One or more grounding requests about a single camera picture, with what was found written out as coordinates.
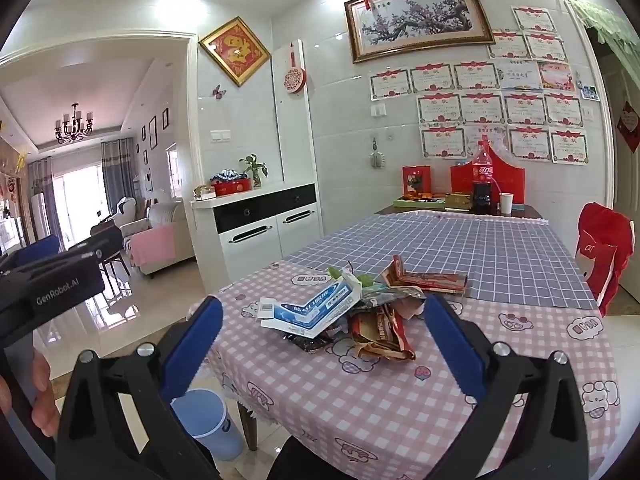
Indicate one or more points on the wall hook hanger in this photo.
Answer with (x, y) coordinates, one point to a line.
(375, 159)

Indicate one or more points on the blue grey checked tablecloth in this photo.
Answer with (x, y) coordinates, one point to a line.
(475, 245)

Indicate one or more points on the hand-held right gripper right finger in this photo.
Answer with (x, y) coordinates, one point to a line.
(455, 352)

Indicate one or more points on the white black sideboard cabinet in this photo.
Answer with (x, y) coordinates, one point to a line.
(250, 245)

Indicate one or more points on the green potted plant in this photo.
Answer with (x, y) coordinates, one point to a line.
(252, 165)

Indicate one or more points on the red chair cover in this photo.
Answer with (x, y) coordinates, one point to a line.
(600, 250)

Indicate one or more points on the dark wooden chair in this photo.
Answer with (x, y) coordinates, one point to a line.
(119, 257)

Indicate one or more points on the small wall photo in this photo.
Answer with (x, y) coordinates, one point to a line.
(590, 93)

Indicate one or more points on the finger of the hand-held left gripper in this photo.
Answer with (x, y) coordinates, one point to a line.
(105, 242)
(37, 251)

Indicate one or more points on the small yellow green box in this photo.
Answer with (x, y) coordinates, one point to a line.
(204, 191)

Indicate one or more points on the framed plum blossom painting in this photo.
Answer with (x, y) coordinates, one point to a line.
(415, 17)

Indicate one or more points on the red brown paper bag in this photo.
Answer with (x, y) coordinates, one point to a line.
(380, 332)

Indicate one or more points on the cola bottle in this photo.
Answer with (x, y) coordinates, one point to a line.
(483, 175)

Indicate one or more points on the red diamond framed picture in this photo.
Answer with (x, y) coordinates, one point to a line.
(235, 51)

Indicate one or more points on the black chandelier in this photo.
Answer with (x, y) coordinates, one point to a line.
(74, 127)

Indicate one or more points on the white armchair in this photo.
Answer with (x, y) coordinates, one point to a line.
(126, 207)

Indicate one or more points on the gold box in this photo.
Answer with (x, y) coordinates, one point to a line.
(457, 202)

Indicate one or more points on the pink checked tablecloth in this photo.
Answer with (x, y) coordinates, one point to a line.
(350, 410)

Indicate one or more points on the red tin box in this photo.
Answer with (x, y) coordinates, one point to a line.
(232, 187)

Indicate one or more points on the living room window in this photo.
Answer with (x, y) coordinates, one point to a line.
(175, 170)

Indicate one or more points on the light blue plastic bin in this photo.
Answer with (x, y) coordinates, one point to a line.
(210, 425)

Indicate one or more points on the red gift box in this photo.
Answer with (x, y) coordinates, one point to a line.
(510, 180)

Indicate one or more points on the butterfly wall decal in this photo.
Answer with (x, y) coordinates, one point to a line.
(218, 91)

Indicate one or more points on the white standing air conditioner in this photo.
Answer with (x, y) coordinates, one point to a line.
(40, 217)

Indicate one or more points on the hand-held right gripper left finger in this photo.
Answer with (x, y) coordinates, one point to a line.
(195, 347)

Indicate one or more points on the beige sofa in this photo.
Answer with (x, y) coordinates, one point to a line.
(172, 230)

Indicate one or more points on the pink blanket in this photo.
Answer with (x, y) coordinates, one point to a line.
(152, 245)

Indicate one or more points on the green tray box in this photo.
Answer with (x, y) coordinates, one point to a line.
(417, 203)

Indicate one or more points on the blue white toothpaste box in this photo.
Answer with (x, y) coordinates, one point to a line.
(310, 312)

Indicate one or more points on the person's left hand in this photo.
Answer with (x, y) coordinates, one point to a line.
(47, 400)

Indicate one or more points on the group of award certificates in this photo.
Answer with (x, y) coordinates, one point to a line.
(480, 110)

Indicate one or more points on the group of wall picture frames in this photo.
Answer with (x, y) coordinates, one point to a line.
(152, 125)

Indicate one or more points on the wooden table leg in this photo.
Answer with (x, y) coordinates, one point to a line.
(248, 427)

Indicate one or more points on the blue white cloth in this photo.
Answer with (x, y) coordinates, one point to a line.
(227, 176)

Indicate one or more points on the red carton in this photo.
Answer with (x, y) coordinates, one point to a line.
(430, 280)

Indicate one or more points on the red hanging fan ornament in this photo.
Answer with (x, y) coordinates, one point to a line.
(294, 79)

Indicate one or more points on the green door valance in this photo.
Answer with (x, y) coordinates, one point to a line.
(610, 25)

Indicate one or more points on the white wall intercom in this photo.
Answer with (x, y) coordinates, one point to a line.
(148, 180)

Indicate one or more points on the red card box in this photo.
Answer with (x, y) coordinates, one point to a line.
(416, 180)

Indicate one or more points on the white paper cup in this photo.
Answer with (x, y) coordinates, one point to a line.
(506, 205)

